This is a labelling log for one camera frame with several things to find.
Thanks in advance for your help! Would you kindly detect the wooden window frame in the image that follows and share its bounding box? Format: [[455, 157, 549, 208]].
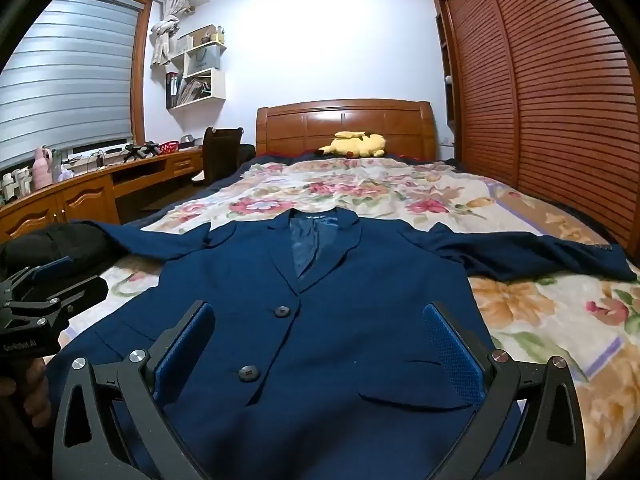
[[72, 0, 153, 153]]

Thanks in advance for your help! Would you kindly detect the wooden desk cabinet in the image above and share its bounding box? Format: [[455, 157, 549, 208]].
[[0, 147, 206, 243]]

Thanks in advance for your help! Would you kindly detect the wooden bed headboard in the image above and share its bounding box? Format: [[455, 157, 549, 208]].
[[256, 100, 438, 161]]

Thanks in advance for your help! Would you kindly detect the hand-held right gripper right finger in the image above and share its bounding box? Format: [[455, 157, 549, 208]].
[[421, 301, 587, 480]]

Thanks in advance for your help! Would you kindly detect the beige tied curtain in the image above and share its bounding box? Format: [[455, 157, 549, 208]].
[[150, 0, 196, 67]]

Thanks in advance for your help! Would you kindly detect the wooden louvered wardrobe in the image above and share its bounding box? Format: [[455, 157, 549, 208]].
[[427, 0, 640, 256]]

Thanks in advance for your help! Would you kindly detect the pink thermos jug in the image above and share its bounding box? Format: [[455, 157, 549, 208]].
[[32, 146, 53, 191]]

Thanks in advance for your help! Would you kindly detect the white wall shelf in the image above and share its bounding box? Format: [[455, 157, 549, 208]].
[[165, 25, 227, 110]]

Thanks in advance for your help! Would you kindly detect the navy blue suit jacket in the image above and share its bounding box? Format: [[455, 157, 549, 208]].
[[47, 207, 638, 480]]

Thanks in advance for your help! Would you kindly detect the grey window blind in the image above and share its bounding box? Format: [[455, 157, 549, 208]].
[[0, 0, 141, 171]]

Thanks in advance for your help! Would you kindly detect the yellow plush toy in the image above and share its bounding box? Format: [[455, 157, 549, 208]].
[[318, 131, 387, 159]]

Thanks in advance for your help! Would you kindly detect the dark wooden chair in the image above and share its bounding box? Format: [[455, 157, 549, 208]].
[[192, 126, 246, 186]]

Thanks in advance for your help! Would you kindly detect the black folded garment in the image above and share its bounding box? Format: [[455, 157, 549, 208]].
[[0, 222, 118, 286]]

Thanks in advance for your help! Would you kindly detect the row of binders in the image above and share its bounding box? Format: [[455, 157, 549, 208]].
[[167, 72, 184, 109]]

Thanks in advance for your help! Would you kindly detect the pile of books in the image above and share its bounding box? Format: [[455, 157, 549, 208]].
[[181, 77, 214, 104]]

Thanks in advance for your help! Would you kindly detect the white paper bag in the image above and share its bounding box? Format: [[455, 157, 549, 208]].
[[189, 42, 222, 73]]

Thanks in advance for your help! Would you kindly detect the person's left hand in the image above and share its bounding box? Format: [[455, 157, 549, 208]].
[[0, 357, 52, 431]]

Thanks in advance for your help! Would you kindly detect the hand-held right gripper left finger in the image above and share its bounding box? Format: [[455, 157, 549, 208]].
[[51, 300, 221, 480]]

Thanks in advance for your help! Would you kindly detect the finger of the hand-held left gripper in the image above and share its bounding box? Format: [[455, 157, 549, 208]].
[[0, 256, 75, 306], [5, 275, 109, 321]]

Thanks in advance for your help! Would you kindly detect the floral blanket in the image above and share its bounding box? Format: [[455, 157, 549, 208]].
[[65, 157, 640, 480]]

